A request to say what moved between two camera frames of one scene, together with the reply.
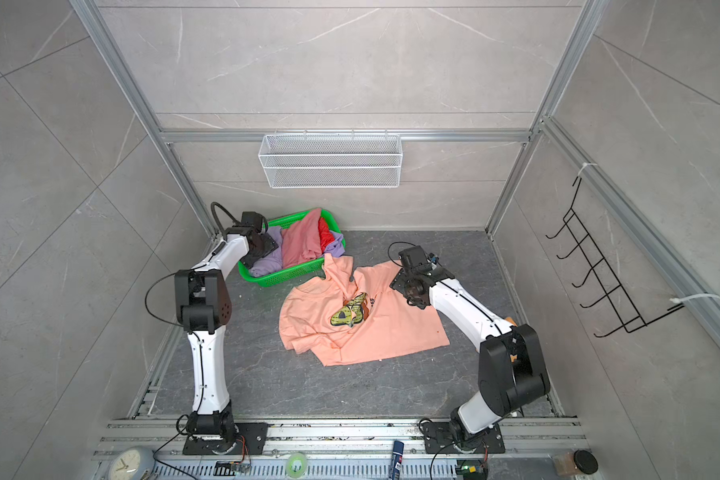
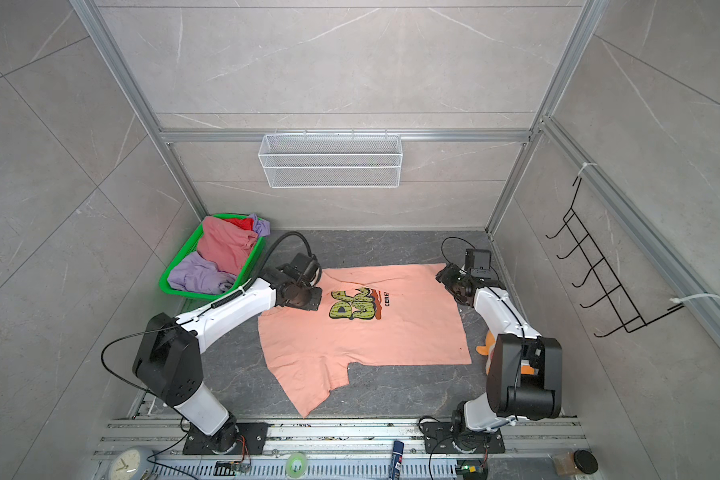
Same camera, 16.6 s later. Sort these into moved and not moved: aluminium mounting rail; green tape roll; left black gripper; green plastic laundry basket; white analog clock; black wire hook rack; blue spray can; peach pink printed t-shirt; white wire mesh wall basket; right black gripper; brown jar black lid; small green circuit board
Moved: right black gripper; peach pink printed t-shirt; green plastic laundry basket; left black gripper
Not moved: black wire hook rack; green tape roll; brown jar black lid; white wire mesh wall basket; aluminium mounting rail; small green circuit board; white analog clock; blue spray can
